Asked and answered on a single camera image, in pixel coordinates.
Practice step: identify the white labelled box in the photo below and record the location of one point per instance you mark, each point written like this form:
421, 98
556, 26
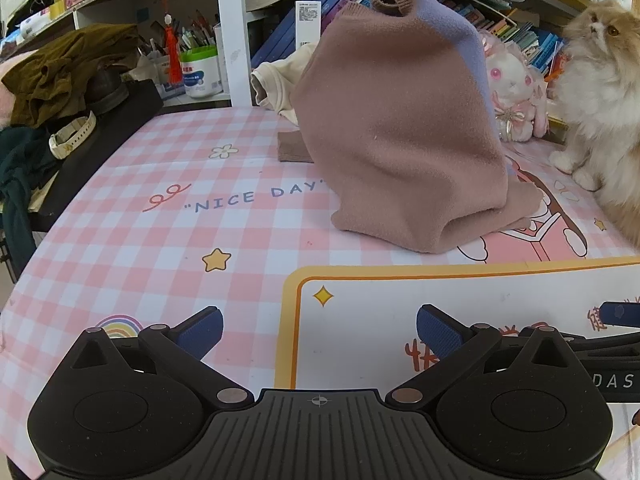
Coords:
307, 22

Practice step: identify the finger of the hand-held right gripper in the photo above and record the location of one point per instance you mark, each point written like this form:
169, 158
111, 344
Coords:
620, 314

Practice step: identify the fluffy orange and white cat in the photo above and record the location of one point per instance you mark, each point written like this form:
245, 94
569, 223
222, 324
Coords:
600, 85

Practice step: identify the dark green cloth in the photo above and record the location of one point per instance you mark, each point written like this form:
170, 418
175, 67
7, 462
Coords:
20, 170

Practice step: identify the pink checked table mat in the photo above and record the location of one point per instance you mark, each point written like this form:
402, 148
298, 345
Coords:
150, 240

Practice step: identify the pink and white bunny plush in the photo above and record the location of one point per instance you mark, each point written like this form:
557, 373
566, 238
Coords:
510, 80

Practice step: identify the white wristwatch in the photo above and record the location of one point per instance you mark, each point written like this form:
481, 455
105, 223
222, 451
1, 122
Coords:
65, 137

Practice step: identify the white plastic jar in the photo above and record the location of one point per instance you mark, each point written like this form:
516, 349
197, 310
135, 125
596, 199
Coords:
200, 72

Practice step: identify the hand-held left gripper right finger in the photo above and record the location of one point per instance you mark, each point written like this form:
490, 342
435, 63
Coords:
436, 330

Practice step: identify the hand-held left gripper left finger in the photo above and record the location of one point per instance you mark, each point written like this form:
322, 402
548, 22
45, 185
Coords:
202, 329

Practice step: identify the red tassel ornament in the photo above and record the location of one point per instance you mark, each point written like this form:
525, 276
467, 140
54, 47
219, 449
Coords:
174, 60

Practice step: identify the brown and lavender sweater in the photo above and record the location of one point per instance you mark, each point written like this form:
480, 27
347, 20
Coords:
400, 135

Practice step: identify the white desk mat orange border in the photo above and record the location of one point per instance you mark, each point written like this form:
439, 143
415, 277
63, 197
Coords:
370, 320

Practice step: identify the cream garment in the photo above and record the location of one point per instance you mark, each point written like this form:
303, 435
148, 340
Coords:
280, 85

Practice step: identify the pen holder box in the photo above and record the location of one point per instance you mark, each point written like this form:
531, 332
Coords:
162, 75

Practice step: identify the white bookshelf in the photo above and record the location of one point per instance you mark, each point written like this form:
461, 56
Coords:
232, 35

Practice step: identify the olive brown cloth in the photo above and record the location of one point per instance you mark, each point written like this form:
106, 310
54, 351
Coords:
60, 70

